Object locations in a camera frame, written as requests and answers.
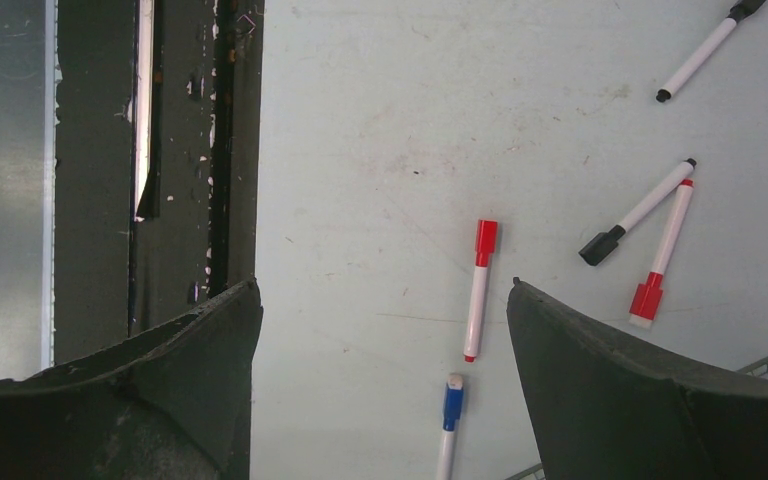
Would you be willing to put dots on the red cap marker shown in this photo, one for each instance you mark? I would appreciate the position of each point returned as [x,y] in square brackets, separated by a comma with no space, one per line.
[485,244]
[648,295]

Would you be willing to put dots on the blue cap marker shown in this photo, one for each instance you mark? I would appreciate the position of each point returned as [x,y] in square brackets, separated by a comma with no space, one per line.
[451,414]

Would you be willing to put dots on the black cap marker lower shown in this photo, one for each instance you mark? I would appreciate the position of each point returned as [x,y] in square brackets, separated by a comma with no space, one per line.
[604,243]

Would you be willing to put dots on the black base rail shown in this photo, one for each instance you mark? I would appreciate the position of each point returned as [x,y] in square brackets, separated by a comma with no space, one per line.
[155,163]

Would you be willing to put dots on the red cap marker right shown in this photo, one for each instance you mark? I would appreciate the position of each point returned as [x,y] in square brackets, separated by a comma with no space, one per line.
[648,295]

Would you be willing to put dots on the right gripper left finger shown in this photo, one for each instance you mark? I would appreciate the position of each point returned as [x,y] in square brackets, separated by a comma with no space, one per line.
[173,402]

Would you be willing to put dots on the red cap marker bottom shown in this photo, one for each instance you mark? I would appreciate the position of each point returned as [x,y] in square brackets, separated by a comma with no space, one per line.
[485,244]

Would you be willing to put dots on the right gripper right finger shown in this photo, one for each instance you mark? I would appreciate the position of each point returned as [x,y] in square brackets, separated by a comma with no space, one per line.
[649,404]

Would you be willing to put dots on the black cap marker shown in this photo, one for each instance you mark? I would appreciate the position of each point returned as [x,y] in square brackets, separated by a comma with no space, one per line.
[604,243]
[738,12]

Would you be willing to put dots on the black cap marker upper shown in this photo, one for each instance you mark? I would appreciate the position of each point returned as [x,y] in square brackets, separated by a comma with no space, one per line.
[738,12]

